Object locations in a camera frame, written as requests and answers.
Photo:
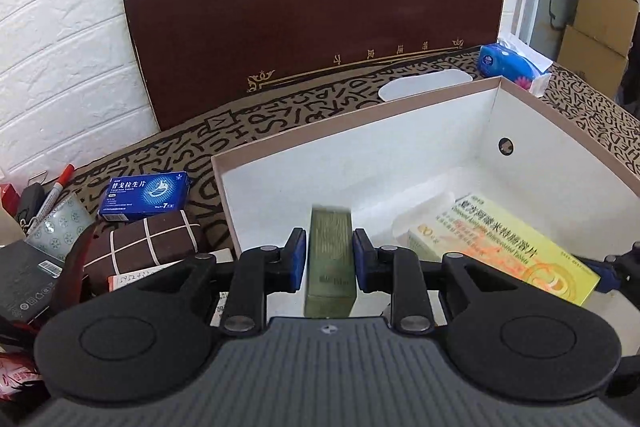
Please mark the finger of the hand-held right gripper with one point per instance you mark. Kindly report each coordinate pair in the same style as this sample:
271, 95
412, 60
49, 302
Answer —
602, 276

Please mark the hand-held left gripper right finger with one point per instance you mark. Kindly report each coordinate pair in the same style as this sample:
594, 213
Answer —
362, 261

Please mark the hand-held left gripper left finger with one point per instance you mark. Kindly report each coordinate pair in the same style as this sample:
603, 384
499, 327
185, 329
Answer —
297, 259

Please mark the green rectangular box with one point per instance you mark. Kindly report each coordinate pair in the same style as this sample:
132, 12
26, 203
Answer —
330, 257

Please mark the yellow medicine box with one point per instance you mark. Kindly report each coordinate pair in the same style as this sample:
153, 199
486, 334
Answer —
515, 242

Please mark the large white cardboard box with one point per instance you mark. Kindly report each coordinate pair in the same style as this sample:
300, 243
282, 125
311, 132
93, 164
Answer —
380, 142

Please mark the white medicine box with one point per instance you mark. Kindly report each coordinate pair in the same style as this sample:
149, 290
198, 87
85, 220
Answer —
426, 245

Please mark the letter-print brown tablecloth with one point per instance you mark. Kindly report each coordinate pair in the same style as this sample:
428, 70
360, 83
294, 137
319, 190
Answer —
240, 127

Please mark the brown checked pouch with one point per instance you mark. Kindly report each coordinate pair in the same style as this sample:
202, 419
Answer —
135, 247

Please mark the blue flat medicine box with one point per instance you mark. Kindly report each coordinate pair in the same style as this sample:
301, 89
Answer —
142, 197

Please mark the white printed leaflet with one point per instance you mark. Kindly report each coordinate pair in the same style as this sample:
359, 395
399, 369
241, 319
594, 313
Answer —
125, 280

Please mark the white oval plastic lid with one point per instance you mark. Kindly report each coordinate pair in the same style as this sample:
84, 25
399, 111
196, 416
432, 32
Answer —
420, 86

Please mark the closed cardboard box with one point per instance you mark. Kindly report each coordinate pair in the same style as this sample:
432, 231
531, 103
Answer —
590, 59

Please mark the dark brown wooden board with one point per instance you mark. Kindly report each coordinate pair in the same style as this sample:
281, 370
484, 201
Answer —
300, 32

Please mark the blue tissue pack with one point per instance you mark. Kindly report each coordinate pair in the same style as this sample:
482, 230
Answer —
505, 64

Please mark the patterned teal packet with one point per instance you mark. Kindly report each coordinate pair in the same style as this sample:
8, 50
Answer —
62, 229

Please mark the red marker pen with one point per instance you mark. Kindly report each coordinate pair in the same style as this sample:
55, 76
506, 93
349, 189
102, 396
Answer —
54, 197

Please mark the open cardboard box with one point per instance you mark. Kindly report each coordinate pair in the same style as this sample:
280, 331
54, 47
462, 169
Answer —
605, 14

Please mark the black flat box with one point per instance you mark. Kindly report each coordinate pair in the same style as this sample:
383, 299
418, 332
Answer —
25, 279

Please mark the red box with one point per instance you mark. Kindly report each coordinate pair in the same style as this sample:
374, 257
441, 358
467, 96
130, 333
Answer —
7, 199

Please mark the red snack packet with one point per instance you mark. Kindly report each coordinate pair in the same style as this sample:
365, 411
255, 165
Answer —
15, 377

